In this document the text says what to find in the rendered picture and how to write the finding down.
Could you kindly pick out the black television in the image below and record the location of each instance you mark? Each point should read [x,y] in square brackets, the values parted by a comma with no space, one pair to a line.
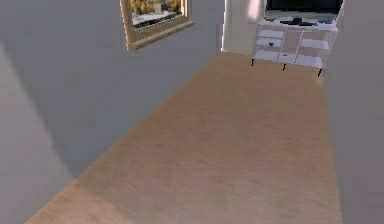
[303,6]

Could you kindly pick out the white television stand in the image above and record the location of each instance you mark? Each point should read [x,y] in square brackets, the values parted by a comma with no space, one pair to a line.
[293,41]

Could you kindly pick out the wooden framed window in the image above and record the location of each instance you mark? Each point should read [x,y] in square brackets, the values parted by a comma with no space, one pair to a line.
[160,31]

